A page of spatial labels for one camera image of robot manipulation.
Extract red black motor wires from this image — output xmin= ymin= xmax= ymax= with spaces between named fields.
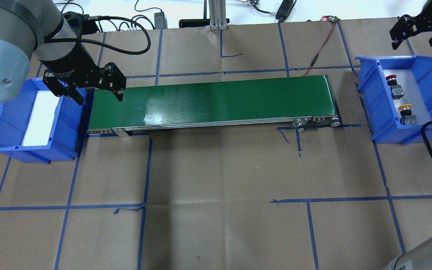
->
xmin=302 ymin=16 xmax=340 ymax=77

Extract blue source bin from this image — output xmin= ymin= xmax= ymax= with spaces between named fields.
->
xmin=0 ymin=78 xmax=87 ymax=164

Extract green conveyor belt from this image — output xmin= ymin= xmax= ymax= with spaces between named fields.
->
xmin=87 ymin=75 xmax=342 ymax=135

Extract white foam pad source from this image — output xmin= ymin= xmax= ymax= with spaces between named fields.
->
xmin=22 ymin=91 xmax=60 ymax=147

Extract red mushroom push button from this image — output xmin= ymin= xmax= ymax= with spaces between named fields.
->
xmin=385 ymin=75 xmax=405 ymax=100

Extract yellow mushroom push button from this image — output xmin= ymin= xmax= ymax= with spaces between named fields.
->
xmin=397 ymin=104 xmax=417 ymax=125

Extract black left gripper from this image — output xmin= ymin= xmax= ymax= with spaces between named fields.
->
xmin=43 ymin=47 xmax=127 ymax=106

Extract black power adapter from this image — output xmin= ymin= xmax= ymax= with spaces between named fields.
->
xmin=154 ymin=12 xmax=168 ymax=29

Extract aluminium frame post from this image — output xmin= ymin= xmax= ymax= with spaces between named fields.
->
xmin=208 ymin=0 xmax=228 ymax=31

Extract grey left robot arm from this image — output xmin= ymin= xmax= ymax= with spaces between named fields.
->
xmin=0 ymin=0 xmax=126 ymax=105

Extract white foam pad destination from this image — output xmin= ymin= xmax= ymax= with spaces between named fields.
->
xmin=383 ymin=69 xmax=432 ymax=125

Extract blue destination bin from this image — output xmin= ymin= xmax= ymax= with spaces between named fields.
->
xmin=355 ymin=55 xmax=432 ymax=145

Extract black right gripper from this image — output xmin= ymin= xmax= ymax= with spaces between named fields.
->
xmin=389 ymin=0 xmax=432 ymax=51

